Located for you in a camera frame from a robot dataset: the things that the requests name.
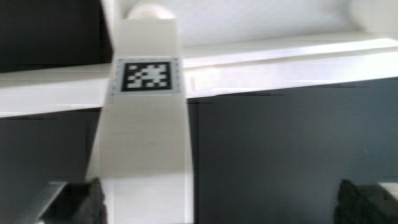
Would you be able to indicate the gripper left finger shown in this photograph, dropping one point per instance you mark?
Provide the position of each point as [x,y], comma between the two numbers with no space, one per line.
[68,204]

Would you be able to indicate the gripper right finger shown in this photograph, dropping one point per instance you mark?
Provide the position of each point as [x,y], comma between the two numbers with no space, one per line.
[366,205]

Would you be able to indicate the white desk leg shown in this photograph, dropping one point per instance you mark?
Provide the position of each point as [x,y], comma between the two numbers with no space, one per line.
[141,158]

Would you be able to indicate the white desk tabletop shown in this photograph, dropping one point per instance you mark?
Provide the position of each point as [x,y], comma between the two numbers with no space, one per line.
[231,31]

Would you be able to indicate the white U-shaped fence frame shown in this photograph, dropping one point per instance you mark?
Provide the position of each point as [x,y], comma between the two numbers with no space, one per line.
[228,68]

